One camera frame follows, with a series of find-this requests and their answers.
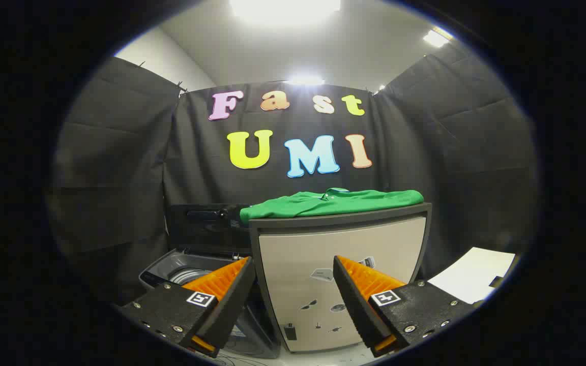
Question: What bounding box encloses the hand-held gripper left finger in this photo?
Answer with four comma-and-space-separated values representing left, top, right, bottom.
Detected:
120, 257, 256, 358

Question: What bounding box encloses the grey washing machine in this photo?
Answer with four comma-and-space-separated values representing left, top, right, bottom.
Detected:
139, 248, 281, 359

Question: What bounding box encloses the large ceiling light panel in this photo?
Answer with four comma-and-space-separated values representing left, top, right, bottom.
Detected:
229, 0, 342, 26

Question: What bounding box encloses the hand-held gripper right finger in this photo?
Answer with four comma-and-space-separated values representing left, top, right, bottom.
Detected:
333, 255, 482, 357

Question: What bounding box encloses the green polo shirt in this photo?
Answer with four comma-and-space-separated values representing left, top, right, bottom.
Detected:
240, 188, 424, 225

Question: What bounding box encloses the grey beige cabinet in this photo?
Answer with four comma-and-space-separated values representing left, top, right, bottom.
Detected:
248, 202, 432, 353

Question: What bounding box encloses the black backdrop cloth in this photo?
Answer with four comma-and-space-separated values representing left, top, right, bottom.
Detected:
46, 38, 540, 306

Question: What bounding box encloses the white paper sheet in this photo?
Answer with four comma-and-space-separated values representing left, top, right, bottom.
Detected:
428, 247, 516, 304

